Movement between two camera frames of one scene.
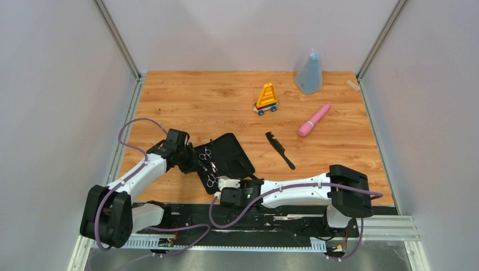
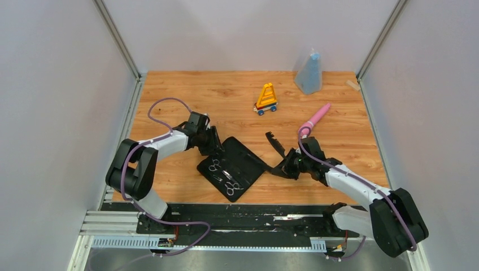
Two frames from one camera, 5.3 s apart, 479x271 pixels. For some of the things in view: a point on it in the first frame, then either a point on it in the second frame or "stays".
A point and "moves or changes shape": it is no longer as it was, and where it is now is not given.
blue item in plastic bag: x=308 y=78 stays
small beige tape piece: x=351 y=84 stays
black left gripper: x=191 y=166 → x=216 y=144
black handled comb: x=279 y=148 stays
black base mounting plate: x=213 y=222 stays
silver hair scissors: x=210 y=182 moves or changes shape
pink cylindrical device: x=305 y=129 stays
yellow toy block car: x=267 y=100 stays
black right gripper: x=243 y=182 → x=284 y=170
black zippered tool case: x=222 y=156 moves or changes shape
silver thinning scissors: x=204 y=157 → x=216 y=162
